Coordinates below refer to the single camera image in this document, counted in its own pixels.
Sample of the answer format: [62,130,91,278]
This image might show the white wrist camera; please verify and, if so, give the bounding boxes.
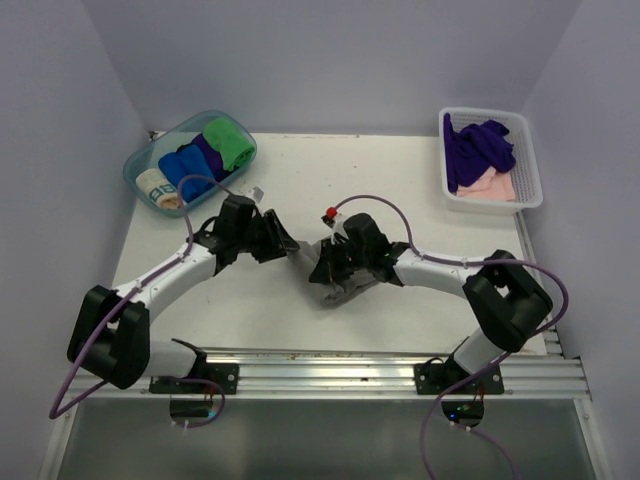
[244,186,264,204]
[321,207,348,244]

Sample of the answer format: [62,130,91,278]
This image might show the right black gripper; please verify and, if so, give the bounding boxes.
[311,237,371,283]

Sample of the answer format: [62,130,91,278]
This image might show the beige patterned rolled towel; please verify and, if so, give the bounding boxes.
[136,168,179,210]

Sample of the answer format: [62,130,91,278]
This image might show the grey towel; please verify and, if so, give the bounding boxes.
[287,241,379,309]

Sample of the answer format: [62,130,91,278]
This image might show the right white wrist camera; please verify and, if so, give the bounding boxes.
[321,207,348,244]

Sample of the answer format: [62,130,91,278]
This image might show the green rolled towel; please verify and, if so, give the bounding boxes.
[203,117,256,171]

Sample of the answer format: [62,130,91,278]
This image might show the pink towel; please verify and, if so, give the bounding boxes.
[456,167,516,202]

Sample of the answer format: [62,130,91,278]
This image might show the purple towel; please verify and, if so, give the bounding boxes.
[442,113,516,193]
[192,133,231,181]

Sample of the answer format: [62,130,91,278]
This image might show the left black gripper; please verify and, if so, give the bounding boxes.
[235,209,299,263]

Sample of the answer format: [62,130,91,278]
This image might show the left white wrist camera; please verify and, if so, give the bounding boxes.
[244,186,264,204]

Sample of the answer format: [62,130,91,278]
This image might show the purple rolled towel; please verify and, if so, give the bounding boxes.
[192,133,231,181]

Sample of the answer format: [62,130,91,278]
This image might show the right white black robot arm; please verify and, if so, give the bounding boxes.
[309,208,553,393]

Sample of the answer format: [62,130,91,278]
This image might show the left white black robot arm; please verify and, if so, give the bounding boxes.
[67,195,300,393]

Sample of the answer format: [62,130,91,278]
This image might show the blue rolled towel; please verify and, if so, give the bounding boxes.
[158,144,213,202]

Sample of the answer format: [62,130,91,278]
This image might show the blue translucent plastic bin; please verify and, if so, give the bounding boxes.
[123,110,257,218]

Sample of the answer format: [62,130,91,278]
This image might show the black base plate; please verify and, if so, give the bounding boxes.
[148,363,240,395]
[413,361,505,395]

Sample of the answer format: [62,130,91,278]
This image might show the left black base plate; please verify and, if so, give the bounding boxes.
[148,363,240,395]

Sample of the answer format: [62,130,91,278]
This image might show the aluminium mounting rail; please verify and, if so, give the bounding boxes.
[64,349,592,401]

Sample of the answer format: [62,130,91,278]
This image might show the white plastic basket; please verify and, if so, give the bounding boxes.
[438,107,543,216]

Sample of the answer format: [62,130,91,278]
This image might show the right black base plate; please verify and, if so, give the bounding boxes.
[413,361,505,395]

